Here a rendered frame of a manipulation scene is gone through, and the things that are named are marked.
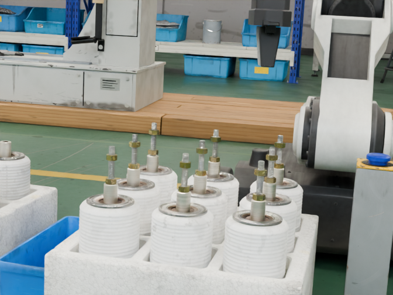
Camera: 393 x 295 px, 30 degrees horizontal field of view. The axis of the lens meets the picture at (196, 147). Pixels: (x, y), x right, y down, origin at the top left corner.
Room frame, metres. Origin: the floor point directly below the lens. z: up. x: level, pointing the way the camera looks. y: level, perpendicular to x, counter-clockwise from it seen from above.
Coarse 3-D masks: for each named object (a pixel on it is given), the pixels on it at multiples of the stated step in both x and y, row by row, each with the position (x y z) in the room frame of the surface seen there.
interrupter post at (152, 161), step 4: (148, 156) 1.34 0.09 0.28; (152, 156) 1.34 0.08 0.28; (156, 156) 1.34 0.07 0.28; (148, 160) 1.34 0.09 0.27; (152, 160) 1.34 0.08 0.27; (156, 160) 1.34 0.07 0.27; (148, 164) 1.34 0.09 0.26; (152, 164) 1.34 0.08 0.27; (156, 164) 1.34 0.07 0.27; (148, 168) 1.34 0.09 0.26; (152, 168) 1.34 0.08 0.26; (156, 168) 1.34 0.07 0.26; (152, 172) 1.34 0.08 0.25
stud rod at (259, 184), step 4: (260, 160) 1.07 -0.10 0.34; (260, 164) 1.06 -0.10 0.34; (260, 168) 1.06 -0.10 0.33; (260, 176) 1.06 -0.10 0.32; (260, 180) 1.06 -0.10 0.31; (260, 184) 1.06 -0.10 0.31; (256, 188) 1.07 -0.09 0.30; (260, 188) 1.06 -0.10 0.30; (256, 192) 1.06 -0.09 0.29; (260, 192) 1.06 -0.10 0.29
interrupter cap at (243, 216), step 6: (246, 210) 1.10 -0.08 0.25; (234, 216) 1.06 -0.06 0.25; (240, 216) 1.06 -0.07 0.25; (246, 216) 1.08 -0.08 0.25; (270, 216) 1.08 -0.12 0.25; (276, 216) 1.08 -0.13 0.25; (240, 222) 1.04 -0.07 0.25; (246, 222) 1.03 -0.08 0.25; (252, 222) 1.03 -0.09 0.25; (258, 222) 1.04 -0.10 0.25; (264, 222) 1.04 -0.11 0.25; (270, 222) 1.04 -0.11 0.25; (276, 222) 1.04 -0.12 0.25
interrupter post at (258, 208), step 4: (252, 200) 1.06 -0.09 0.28; (264, 200) 1.06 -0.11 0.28; (252, 204) 1.06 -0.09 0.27; (256, 204) 1.06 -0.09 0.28; (260, 204) 1.06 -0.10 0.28; (264, 204) 1.06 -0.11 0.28; (252, 208) 1.06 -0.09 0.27; (256, 208) 1.06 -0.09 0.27; (260, 208) 1.06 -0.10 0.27; (264, 208) 1.06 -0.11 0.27; (252, 212) 1.06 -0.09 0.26; (256, 212) 1.06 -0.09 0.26; (260, 212) 1.06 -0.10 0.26; (264, 212) 1.06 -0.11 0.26; (252, 216) 1.06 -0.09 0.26; (256, 216) 1.06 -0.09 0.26; (260, 216) 1.06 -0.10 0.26; (264, 216) 1.06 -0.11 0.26; (256, 220) 1.06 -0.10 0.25; (260, 220) 1.06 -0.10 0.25
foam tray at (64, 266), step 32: (64, 256) 1.05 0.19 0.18; (96, 256) 1.06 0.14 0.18; (288, 256) 1.11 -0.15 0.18; (64, 288) 1.05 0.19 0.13; (96, 288) 1.04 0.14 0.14; (128, 288) 1.03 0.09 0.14; (160, 288) 1.02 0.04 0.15; (192, 288) 1.01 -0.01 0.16; (224, 288) 1.00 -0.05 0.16; (256, 288) 0.99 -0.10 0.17; (288, 288) 0.98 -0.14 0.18
